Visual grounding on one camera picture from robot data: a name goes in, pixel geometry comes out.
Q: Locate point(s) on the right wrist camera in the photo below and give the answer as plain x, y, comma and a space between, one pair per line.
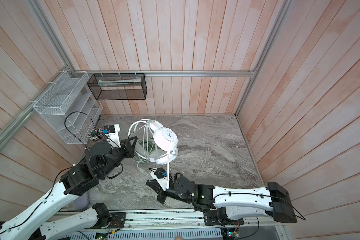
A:
161, 176

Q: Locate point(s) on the mint green headphones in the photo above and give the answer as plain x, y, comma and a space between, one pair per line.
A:
144, 151

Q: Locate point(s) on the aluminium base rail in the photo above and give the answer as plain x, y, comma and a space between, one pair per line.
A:
220, 224

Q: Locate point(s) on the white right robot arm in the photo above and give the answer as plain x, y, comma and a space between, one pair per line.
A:
234, 204

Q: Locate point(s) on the white headphones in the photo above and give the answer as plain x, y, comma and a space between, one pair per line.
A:
165, 139

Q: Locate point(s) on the white wire mesh shelf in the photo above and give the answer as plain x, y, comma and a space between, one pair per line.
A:
69, 109

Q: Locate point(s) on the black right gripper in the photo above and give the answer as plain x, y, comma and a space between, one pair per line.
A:
163, 194

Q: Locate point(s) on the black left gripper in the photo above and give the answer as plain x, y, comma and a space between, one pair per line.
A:
127, 146

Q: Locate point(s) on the lavender glasses case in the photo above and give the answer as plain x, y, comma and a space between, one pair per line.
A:
82, 203

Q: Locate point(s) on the aluminium left wall rail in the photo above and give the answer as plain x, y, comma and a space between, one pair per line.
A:
12, 128

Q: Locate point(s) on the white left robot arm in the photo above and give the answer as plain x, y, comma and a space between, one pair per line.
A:
99, 160

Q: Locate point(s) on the black wire mesh basket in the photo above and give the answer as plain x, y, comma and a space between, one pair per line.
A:
118, 86

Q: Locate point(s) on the aluminium wall rail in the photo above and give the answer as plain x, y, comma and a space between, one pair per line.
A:
172, 73
12, 128

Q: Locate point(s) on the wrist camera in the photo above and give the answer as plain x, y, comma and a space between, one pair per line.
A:
112, 135
161, 176

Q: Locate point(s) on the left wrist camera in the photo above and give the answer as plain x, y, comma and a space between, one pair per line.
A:
112, 135

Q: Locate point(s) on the clear cup of pencils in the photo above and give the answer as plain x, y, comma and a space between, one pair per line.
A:
95, 135

